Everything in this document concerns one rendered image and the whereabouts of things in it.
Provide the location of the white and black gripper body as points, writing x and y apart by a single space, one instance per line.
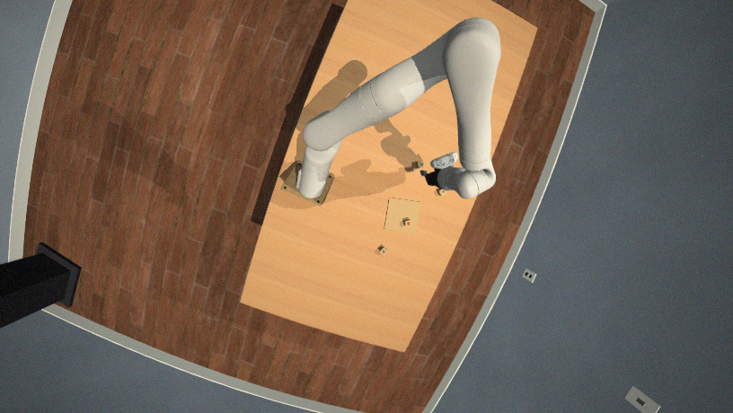
442 165

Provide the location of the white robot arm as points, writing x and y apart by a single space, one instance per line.
471 54

